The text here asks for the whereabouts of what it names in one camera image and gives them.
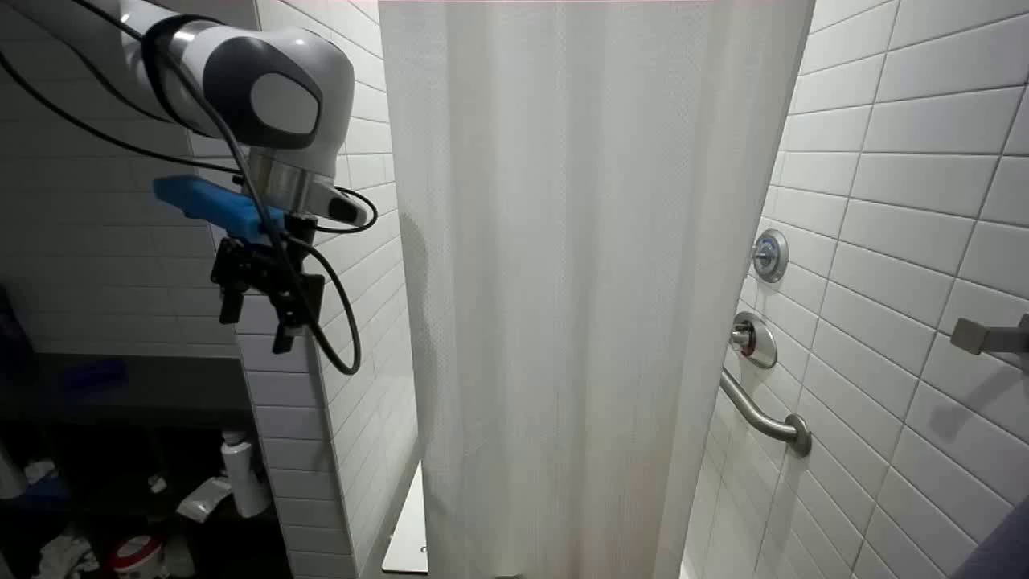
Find round chrome shower valve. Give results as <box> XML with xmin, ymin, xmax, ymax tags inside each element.
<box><xmin>748</xmin><ymin>226</ymin><xmax>792</xmax><ymax>287</ymax></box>

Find white grey spray nozzle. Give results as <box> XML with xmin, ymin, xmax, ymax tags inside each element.
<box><xmin>174</xmin><ymin>473</ymin><xmax>235</xmax><ymax>529</ymax></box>

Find white tub ledge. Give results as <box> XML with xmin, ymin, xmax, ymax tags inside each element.
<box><xmin>379</xmin><ymin>455</ymin><xmax>435</xmax><ymax>579</ymax></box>

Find chrome grab bar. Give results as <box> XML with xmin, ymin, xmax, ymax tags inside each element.
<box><xmin>718</xmin><ymin>307</ymin><xmax>817</xmax><ymax>460</ymax></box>

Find blue grey hanging towel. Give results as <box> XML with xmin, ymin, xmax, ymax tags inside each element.
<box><xmin>944</xmin><ymin>494</ymin><xmax>1029</xmax><ymax>579</ymax></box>

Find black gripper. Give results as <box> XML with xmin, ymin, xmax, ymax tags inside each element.
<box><xmin>210</xmin><ymin>214</ymin><xmax>327</xmax><ymax>358</ymax></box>

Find white shower curtain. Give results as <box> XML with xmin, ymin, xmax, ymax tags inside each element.
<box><xmin>377</xmin><ymin>0</ymin><xmax>818</xmax><ymax>579</ymax></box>

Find white plastic bottle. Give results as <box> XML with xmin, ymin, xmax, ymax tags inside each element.
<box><xmin>216</xmin><ymin>428</ymin><xmax>273</xmax><ymax>523</ymax></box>

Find red white container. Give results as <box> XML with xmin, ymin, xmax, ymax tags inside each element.
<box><xmin>110</xmin><ymin>529</ymin><xmax>171</xmax><ymax>579</ymax></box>

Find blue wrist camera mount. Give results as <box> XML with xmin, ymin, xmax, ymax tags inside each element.
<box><xmin>151</xmin><ymin>174</ymin><xmax>291</xmax><ymax>245</ymax></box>

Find grey wall hook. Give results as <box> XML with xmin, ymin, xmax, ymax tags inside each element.
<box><xmin>949</xmin><ymin>315</ymin><xmax>1029</xmax><ymax>376</ymax></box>

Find dark storage shelf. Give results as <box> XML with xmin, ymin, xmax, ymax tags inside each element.
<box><xmin>26</xmin><ymin>349</ymin><xmax>254</xmax><ymax>435</ymax></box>

